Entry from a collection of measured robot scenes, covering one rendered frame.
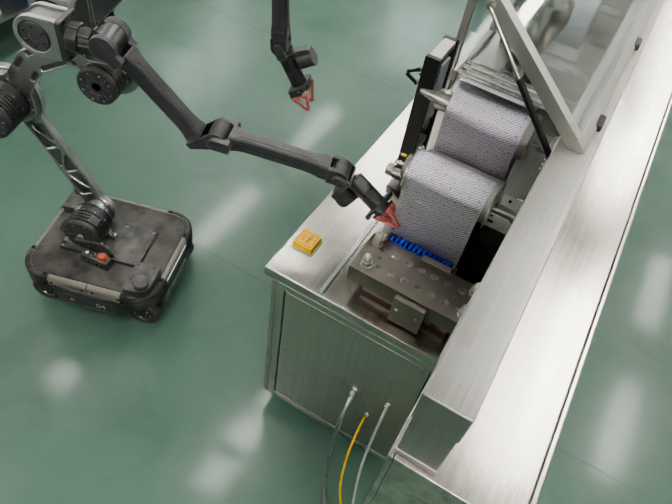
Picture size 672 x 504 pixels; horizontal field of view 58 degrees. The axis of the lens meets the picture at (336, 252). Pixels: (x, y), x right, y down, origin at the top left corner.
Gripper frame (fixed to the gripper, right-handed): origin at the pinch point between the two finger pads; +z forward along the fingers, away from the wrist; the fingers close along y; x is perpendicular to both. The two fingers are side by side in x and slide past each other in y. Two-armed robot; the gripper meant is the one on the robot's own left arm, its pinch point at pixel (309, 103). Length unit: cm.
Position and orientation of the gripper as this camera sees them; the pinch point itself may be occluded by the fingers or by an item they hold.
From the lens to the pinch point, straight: 232.9
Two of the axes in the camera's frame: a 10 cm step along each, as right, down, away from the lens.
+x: -9.0, 1.0, 4.2
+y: 2.2, -7.3, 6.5
